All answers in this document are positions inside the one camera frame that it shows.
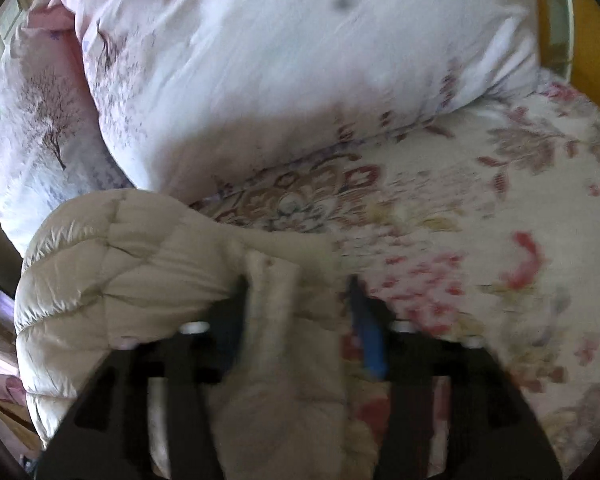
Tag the white floral pillow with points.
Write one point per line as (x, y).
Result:
(280, 60)

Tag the tree print white pillow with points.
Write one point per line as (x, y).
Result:
(35, 150)

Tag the floral bed sheet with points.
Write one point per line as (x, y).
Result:
(480, 240)

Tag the pink pillow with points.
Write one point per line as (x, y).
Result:
(55, 5)

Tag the beige puffer jacket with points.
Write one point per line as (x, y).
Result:
(130, 270)

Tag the yellow wooden headboard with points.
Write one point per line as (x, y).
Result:
(590, 25)

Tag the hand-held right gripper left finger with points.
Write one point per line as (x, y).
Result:
(180, 390)

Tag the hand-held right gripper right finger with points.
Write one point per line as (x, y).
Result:
(371, 340)

